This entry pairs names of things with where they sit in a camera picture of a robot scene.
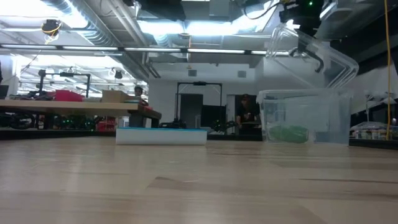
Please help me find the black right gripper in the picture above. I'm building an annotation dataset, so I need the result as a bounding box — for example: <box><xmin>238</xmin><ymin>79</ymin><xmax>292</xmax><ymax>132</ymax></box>
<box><xmin>279</xmin><ymin>0</ymin><xmax>324</xmax><ymax>54</ymax></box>

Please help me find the green elastic bandage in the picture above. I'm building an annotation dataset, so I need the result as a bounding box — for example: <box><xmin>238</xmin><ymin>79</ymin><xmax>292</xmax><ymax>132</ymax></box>
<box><xmin>269</xmin><ymin>124</ymin><xmax>309</xmax><ymax>144</ymax></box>

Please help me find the clear plastic storage bin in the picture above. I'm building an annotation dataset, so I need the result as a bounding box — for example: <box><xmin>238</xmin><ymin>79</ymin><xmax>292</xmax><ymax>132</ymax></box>
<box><xmin>256</xmin><ymin>88</ymin><xmax>354</xmax><ymax>146</ymax></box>

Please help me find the person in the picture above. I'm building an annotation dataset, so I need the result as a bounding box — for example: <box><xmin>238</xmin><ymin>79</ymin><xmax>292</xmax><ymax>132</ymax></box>
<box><xmin>133</xmin><ymin>85</ymin><xmax>149</xmax><ymax>106</ymax></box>
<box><xmin>235</xmin><ymin>93</ymin><xmax>261</xmax><ymax>135</ymax></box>

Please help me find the tray of small bottles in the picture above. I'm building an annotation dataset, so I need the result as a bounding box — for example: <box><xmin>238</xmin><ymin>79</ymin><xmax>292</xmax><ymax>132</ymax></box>
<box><xmin>349</xmin><ymin>121</ymin><xmax>398</xmax><ymax>141</ymax></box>

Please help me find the blue white pill organizer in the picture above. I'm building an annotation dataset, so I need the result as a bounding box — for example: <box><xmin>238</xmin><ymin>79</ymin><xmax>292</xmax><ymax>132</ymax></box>
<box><xmin>115</xmin><ymin>126</ymin><xmax>208</xmax><ymax>146</ymax></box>

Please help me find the cardboard box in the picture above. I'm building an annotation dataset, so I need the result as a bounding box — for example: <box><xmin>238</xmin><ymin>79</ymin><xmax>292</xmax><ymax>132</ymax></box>
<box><xmin>101</xmin><ymin>90</ymin><xmax>135</xmax><ymax>104</ymax></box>

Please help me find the wheeled workbench with wooden top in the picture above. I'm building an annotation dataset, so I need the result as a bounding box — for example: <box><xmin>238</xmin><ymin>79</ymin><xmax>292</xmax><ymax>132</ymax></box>
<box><xmin>0</xmin><ymin>99</ymin><xmax>162</xmax><ymax>128</ymax></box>

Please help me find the red plastic bin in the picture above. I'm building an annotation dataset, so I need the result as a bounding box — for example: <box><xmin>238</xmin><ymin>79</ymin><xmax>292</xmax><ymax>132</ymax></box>
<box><xmin>55</xmin><ymin>89</ymin><xmax>85</xmax><ymax>103</ymax></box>

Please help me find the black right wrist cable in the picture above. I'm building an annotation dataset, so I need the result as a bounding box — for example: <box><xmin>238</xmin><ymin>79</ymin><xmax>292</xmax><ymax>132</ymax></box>
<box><xmin>241</xmin><ymin>0</ymin><xmax>282</xmax><ymax>21</ymax></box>

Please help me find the yellow hanging cable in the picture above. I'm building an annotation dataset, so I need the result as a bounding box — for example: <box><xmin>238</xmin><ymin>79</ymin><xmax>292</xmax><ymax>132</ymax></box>
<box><xmin>384</xmin><ymin>0</ymin><xmax>392</xmax><ymax>141</ymax></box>

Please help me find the black frame robot station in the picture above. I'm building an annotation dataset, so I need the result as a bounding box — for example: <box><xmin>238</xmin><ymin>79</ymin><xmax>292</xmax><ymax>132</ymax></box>
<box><xmin>175</xmin><ymin>82</ymin><xmax>224</xmax><ymax>131</ymax></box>

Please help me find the long ceiling light rail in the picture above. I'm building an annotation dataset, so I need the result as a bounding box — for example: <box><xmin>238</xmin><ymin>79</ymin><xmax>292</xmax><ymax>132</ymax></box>
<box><xmin>0</xmin><ymin>43</ymin><xmax>290</xmax><ymax>58</ymax></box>

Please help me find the black gantry frame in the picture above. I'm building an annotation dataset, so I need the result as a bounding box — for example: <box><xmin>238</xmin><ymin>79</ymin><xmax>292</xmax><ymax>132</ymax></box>
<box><xmin>37</xmin><ymin>68</ymin><xmax>92</xmax><ymax>98</ymax></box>

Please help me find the hanging yellow black cable reel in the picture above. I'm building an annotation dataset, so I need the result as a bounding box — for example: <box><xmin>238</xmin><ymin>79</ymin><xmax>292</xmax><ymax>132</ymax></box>
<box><xmin>41</xmin><ymin>19</ymin><xmax>62</xmax><ymax>43</ymax></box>

